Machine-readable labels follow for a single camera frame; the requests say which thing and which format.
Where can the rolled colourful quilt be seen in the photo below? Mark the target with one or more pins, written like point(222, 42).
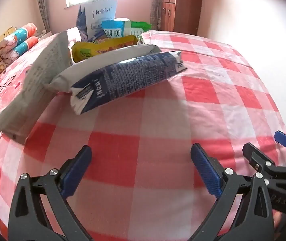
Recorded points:
point(16, 44)

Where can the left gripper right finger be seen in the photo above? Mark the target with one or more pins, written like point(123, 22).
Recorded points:
point(209, 169)

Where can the grey curtain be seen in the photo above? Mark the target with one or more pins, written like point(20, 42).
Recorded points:
point(44, 11)
point(155, 14)

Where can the yellow snack bag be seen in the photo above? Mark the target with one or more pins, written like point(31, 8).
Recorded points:
point(84, 50)

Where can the grey white mailer bag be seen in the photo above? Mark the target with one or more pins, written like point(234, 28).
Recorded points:
point(20, 116)

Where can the brown wooden cabinet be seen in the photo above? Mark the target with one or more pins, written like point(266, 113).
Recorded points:
point(180, 16)

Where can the white feather print bag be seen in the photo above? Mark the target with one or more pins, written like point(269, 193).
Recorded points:
point(65, 79)

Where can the grey curtain right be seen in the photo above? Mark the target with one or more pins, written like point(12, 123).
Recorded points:
point(155, 14)

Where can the blue puppy wipes pack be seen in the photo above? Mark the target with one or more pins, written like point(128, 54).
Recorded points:
point(117, 29)

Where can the grey curtain left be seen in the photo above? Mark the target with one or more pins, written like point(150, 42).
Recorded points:
point(44, 11)

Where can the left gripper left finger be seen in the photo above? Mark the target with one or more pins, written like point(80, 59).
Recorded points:
point(73, 171)

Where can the red white checkered tablecloth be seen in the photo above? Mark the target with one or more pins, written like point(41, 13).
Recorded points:
point(141, 183)

